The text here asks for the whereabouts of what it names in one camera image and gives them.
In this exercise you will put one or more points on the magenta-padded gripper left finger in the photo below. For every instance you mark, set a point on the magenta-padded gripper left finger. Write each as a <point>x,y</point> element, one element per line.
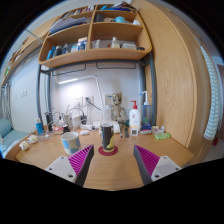
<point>61,166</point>

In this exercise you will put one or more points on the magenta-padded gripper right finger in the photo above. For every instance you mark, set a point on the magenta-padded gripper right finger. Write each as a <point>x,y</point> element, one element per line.
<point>165,166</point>

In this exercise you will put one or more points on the clear bottle with black label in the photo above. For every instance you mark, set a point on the clear bottle with black label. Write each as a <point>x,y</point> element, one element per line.
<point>107,136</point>

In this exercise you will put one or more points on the white mug with blue-yellow print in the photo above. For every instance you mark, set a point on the white mug with blue-yellow print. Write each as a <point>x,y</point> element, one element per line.
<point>70,143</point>

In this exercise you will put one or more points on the green sponge packet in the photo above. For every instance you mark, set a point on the green sponge packet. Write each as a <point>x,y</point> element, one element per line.
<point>162,136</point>

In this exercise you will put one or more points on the small white wrapped packet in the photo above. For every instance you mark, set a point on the small white wrapped packet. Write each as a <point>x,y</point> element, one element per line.
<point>157,129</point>

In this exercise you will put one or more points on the small black box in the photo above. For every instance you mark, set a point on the small black box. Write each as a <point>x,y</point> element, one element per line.
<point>66,128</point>

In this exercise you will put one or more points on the small white oval case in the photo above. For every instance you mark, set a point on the small white oval case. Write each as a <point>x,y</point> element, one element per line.
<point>84,132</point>

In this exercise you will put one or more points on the small blue box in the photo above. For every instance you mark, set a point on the small blue box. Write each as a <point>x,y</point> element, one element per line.
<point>145,129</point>

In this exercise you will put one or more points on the blue tube with white cap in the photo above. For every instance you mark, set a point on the blue tube with white cap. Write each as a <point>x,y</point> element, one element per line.
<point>39,127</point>

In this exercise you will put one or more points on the small white digital device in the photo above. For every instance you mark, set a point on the small white digital device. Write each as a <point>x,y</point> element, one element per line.
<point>134,132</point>

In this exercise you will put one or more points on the black electric shaver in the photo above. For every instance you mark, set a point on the black electric shaver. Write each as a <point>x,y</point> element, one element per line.
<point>48,121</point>

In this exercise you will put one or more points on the white power adapter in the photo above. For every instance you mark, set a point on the white power adapter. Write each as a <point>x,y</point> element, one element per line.
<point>76,120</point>

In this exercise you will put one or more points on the flat round red coaster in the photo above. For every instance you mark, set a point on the flat round red coaster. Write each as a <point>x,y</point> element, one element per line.
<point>108,153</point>

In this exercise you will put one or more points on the dark grey ruler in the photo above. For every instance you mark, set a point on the dark grey ruler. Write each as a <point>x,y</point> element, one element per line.
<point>126,132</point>

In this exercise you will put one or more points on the bed with teal sheet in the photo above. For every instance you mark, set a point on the bed with teal sheet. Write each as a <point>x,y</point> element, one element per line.
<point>13,138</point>

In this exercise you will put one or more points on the clear blue spout bottle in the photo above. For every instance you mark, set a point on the clear blue spout bottle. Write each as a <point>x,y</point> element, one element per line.
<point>146,113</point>

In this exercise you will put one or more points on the white lotion bottle, red pump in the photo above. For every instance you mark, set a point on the white lotion bottle, red pump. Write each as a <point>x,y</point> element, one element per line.
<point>134,118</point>

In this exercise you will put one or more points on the teal pillow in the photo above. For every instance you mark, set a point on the teal pillow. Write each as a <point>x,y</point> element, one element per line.
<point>4,126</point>

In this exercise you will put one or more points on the brown tree creature figurine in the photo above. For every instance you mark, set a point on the brown tree creature figurine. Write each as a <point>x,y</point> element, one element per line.
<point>118,108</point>

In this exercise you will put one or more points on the wooden wardrobe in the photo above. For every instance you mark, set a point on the wooden wardrobe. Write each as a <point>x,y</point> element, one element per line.
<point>176,86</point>

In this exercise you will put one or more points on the wooden shelf unit with items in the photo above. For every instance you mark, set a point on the wooden shelf unit with items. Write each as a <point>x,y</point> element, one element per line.
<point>95,58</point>

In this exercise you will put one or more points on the white wall socket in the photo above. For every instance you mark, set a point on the white wall socket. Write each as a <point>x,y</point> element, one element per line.
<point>83,100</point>

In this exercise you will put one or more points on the grey metal bed frame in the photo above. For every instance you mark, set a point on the grey metal bed frame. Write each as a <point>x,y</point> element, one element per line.
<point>152,93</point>

